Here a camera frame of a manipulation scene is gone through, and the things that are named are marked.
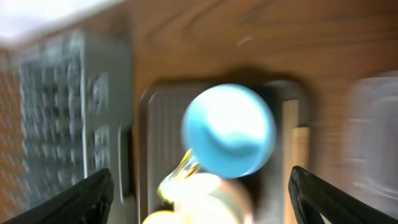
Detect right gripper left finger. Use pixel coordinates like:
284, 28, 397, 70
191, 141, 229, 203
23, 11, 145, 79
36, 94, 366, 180
5, 168, 114, 224

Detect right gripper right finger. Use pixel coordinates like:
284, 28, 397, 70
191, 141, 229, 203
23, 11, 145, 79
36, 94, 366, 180
288, 166, 397, 224

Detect pink plate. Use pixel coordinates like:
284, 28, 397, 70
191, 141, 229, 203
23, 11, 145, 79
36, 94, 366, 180
174, 177, 256, 224

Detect light blue bowl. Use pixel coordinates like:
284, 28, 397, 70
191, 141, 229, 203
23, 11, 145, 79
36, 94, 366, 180
181, 83, 277, 179

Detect foil snack wrapper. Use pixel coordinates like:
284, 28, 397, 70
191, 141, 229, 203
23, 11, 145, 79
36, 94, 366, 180
157, 149, 201, 203

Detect cream white cup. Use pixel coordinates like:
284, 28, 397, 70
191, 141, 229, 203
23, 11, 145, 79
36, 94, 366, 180
161, 172, 246, 224

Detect clear plastic waste bin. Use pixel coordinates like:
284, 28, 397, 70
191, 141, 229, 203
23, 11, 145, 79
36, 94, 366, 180
345, 70, 397, 218

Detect right wooden chopstick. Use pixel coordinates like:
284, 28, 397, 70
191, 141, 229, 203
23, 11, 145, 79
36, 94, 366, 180
292, 127, 310, 169

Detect wooden chopstick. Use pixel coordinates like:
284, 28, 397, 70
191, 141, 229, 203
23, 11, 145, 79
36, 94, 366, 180
282, 100, 299, 224
292, 127, 310, 169

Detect yellow plate with crumbs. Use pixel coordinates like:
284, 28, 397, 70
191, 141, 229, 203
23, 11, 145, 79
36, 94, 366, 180
142, 210, 183, 224

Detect grey plastic dish rack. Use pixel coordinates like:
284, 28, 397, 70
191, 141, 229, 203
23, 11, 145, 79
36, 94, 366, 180
1, 32, 135, 220

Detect dark brown serving tray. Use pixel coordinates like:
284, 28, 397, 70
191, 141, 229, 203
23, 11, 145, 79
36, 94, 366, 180
137, 80, 312, 223

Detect left wooden chopstick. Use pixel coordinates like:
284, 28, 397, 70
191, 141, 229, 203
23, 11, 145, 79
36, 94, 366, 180
282, 100, 299, 224

